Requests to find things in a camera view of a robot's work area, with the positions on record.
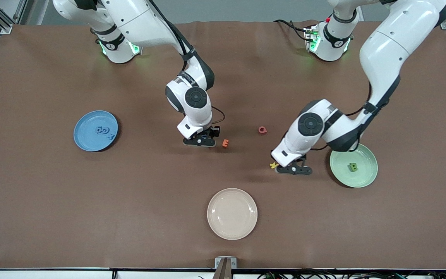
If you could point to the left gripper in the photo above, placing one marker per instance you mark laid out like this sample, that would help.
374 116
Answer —
272 155

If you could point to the pink letter G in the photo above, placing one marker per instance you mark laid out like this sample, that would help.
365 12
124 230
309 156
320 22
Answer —
262 130

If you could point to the orange letter E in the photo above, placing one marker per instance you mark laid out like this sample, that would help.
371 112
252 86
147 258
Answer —
225 143

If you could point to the green plate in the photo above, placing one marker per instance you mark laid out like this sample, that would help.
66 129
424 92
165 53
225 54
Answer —
362 177

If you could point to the yellow letter k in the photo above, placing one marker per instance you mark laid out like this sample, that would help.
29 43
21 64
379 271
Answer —
273 165

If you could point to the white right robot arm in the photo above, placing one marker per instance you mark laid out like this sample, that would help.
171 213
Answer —
138 23

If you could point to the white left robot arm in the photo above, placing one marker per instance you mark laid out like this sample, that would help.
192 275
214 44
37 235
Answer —
393 50

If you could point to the blue plate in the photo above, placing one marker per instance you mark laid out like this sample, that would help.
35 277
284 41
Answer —
89 137

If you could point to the white table edge rail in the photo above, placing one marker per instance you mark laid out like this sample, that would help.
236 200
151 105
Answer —
52 275

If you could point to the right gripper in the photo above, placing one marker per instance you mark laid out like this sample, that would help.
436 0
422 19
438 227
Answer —
214 132

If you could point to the cream plate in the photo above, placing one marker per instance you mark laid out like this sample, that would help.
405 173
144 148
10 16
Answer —
232 214

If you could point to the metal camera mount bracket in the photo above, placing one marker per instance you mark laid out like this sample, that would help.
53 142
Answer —
218 262

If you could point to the green letter B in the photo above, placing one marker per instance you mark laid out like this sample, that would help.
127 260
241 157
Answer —
352 168

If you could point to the brown table cover sheet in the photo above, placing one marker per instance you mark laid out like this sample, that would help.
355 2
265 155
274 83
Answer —
52 213

